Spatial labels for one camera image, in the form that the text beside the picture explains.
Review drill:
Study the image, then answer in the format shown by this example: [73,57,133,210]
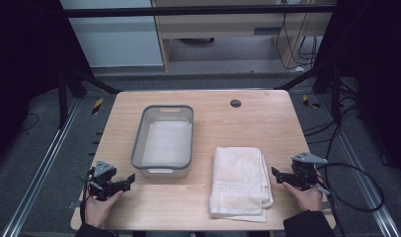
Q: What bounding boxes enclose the black floor cables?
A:
[302,80,365,146]

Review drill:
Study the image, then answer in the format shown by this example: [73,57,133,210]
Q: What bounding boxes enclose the yellow black striped tape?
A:
[91,97,105,116]
[301,94,322,110]

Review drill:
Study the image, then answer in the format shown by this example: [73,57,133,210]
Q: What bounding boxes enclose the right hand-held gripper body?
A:
[288,151,329,193]

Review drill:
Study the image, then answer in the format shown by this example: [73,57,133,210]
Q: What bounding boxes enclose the white cabinet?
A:
[59,0,165,69]

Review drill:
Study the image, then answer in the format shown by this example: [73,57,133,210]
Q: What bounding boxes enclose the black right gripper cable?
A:
[315,162,386,237]

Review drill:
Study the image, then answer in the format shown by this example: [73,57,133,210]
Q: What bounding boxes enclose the white cloth in basin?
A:
[141,120,194,167]

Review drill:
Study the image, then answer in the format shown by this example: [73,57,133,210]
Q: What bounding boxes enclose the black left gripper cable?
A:
[78,168,95,225]

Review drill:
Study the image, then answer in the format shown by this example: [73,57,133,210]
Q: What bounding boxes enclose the black horizontal frame bar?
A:
[60,4,337,19]

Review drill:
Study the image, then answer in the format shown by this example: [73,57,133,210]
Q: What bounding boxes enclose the black frame stand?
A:
[55,66,123,130]
[275,62,344,126]

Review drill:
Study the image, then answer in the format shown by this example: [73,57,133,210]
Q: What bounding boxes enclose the grey-rimmed plastic basin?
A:
[130,104,196,180]

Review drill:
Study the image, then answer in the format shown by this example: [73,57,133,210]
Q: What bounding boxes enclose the metal floor rail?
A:
[0,98,82,237]
[318,94,401,237]

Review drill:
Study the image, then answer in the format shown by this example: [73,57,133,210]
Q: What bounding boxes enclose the person's left hand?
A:
[84,190,124,229]

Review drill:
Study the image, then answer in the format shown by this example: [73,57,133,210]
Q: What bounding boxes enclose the black curtain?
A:
[312,0,401,186]
[0,0,95,167]

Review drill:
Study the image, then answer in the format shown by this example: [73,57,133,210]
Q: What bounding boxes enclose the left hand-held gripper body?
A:
[87,160,121,202]

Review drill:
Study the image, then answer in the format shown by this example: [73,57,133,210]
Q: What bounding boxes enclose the light wooden desk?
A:
[150,0,339,72]

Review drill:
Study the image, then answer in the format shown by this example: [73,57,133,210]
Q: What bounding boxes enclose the black cables under desk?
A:
[275,12,320,71]

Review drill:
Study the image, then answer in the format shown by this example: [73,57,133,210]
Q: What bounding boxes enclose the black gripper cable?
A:
[78,168,95,225]
[315,162,386,237]

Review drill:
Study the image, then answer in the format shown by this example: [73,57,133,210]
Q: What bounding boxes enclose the person's right hand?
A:
[281,181,324,212]

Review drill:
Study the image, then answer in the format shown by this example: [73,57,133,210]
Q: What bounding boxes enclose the folded white towel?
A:
[208,146,275,224]

